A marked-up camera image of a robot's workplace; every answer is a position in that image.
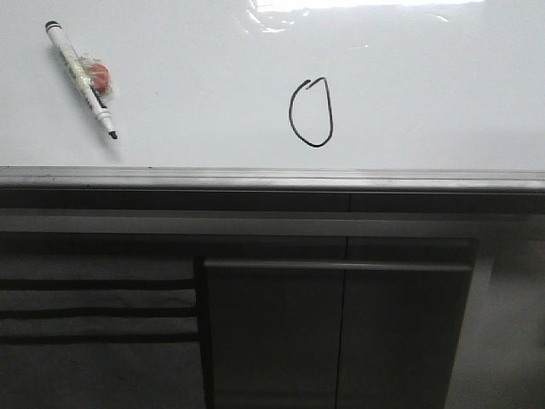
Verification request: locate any grey cabinet panel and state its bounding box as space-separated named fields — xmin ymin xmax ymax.
xmin=204 ymin=259 xmax=472 ymax=408

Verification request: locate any white whiteboard with metal frame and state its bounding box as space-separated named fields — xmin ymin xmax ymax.
xmin=1 ymin=1 xmax=544 ymax=192

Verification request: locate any red magnet taped to marker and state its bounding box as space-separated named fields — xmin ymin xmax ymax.
xmin=79 ymin=55 xmax=113 ymax=96

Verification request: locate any white whiteboard marker pen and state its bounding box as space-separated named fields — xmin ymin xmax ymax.
xmin=44 ymin=20 xmax=118 ymax=140

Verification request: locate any black drawn zero mark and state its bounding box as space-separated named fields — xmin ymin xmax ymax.
xmin=288 ymin=77 xmax=335 ymax=149

